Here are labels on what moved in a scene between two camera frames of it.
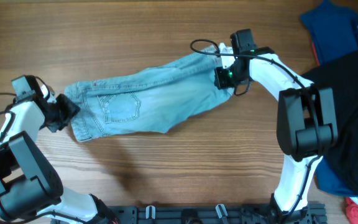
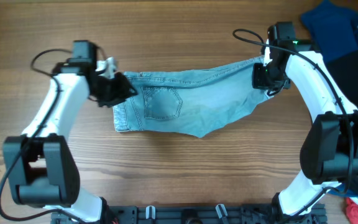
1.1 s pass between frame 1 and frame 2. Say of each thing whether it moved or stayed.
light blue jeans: moved
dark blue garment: stayed
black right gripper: moved
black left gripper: moved
